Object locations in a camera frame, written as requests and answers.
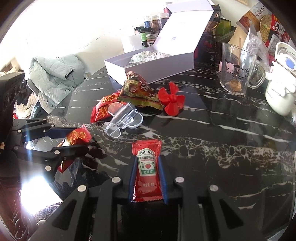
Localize Heinz ketchup sachet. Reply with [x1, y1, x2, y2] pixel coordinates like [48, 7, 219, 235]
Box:
[132, 140, 163, 202]

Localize red yellow snack packet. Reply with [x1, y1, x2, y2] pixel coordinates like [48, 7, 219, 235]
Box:
[57, 124, 92, 173]

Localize red gold candy packet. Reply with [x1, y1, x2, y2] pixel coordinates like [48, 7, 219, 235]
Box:
[90, 91, 126, 123]

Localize clear plastic scoop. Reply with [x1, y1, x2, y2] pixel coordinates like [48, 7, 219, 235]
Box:
[104, 102, 144, 138]

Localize brown triangular snack bag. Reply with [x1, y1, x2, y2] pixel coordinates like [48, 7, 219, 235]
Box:
[117, 71, 163, 110]

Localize light green puffer jacket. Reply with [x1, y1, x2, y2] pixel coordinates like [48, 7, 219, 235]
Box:
[27, 54, 85, 114]

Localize white patterned pouch left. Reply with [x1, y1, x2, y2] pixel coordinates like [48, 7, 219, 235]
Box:
[129, 51, 154, 64]

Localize white patterned pouch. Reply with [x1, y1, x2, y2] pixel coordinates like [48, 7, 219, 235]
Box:
[129, 51, 154, 64]
[151, 52, 170, 60]

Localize white patterned pouch right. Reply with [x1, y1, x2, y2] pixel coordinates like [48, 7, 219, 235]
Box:
[151, 52, 170, 60]

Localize green label black jar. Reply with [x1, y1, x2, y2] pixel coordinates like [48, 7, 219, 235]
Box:
[138, 28, 153, 47]

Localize red chili jar white label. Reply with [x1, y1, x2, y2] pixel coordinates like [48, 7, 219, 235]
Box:
[146, 33, 158, 47]

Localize blue label clear jar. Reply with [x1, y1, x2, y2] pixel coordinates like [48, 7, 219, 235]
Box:
[144, 20, 151, 28]

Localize white gift box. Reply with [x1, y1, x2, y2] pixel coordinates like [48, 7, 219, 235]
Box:
[104, 0, 214, 85]

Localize brown label clear jar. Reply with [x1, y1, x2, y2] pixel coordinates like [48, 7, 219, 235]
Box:
[149, 16, 159, 33]

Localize white cartoon water bottle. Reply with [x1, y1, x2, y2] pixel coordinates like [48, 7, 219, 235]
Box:
[265, 42, 295, 116]

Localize dark snack bag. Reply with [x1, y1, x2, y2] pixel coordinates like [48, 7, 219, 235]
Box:
[194, 4, 221, 64]

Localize glass mug with cartoon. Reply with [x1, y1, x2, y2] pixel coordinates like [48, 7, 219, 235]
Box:
[220, 43, 265, 96]

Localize dark label clear jar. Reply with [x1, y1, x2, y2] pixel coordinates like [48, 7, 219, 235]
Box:
[158, 13, 170, 31]

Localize red Northeast barbecue bag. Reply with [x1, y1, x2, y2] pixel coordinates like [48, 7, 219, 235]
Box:
[266, 14, 290, 45]

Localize snack bag with waffle picture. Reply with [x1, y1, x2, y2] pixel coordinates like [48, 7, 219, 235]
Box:
[236, 2, 275, 43]

